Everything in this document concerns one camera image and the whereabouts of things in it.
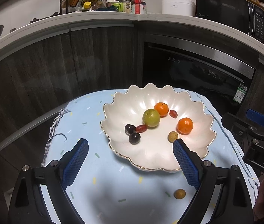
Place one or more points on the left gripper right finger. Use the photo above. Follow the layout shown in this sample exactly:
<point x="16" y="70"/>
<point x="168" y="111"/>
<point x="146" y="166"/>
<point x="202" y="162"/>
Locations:
<point x="202" y="175"/>

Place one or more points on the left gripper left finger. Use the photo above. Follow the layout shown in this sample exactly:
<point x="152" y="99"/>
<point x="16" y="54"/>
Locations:
<point x="59" y="174"/>

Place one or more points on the tan longan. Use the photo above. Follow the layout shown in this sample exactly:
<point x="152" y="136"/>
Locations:
<point x="179" y="194"/>
<point x="172" y="136"/>

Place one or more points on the large orange mandarin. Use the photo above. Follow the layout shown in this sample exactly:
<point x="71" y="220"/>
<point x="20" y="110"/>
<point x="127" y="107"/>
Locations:
<point x="185" y="126"/>

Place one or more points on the green round fruit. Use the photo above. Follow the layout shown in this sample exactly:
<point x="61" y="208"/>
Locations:
<point x="151" y="118"/>

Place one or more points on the small orange mandarin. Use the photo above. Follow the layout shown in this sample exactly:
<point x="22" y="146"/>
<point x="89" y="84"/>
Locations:
<point x="162" y="109"/>

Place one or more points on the light blue confetti cloth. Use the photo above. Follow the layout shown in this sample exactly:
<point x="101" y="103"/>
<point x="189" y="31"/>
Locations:
<point x="108" y="189"/>

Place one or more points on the black built-in dishwasher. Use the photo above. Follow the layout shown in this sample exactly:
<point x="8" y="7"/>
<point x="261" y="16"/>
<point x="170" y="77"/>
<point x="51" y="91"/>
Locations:
<point x="223" y="79"/>

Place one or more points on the white scalloped ceramic bowl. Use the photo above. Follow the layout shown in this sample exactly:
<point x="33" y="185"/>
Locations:
<point x="154" y="151"/>

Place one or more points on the black microwave oven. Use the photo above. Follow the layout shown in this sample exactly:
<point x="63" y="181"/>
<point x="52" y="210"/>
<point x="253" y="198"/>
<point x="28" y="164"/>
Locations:
<point x="239" y="14"/>

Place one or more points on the white rice cooker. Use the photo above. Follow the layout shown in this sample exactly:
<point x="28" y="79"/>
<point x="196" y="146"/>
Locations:
<point x="179" y="7"/>

